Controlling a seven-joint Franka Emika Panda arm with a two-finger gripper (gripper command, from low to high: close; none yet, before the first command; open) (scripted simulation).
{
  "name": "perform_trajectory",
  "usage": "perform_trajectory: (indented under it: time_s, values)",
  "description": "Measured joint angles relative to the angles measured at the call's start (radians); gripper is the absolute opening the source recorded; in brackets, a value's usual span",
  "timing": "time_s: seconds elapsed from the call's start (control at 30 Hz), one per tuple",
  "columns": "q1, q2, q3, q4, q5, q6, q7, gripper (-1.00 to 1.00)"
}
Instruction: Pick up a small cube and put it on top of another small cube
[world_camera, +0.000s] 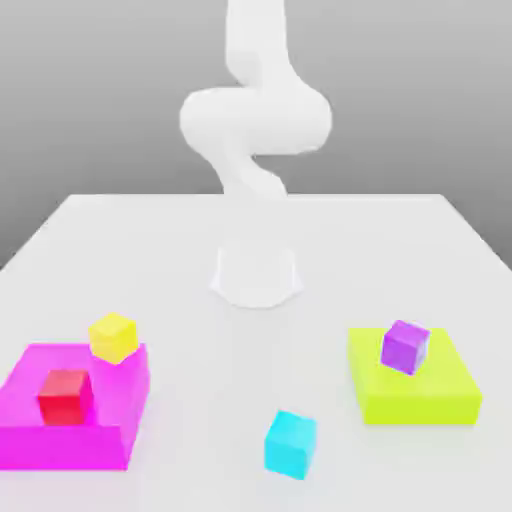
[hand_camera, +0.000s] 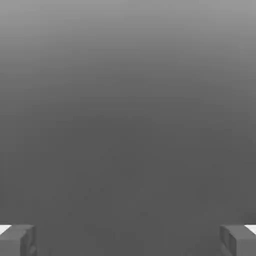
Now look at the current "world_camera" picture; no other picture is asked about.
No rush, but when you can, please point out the large lime yellow box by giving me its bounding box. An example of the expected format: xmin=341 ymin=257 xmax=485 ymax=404
xmin=346 ymin=327 xmax=484 ymax=426

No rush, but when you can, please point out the small cyan cube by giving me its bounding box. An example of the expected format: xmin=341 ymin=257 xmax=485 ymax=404
xmin=263 ymin=409 xmax=318 ymax=481

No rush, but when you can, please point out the large magenta box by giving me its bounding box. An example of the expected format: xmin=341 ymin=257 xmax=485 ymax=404
xmin=0 ymin=342 xmax=151 ymax=472

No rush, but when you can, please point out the small yellow cube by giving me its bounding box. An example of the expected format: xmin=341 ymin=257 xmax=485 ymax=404
xmin=87 ymin=312 xmax=140 ymax=366

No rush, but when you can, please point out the small red cube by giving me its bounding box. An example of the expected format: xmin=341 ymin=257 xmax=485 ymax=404
xmin=37 ymin=368 xmax=96 ymax=426

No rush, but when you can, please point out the small purple cube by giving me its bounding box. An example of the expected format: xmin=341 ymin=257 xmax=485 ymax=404
xmin=380 ymin=319 xmax=432 ymax=377

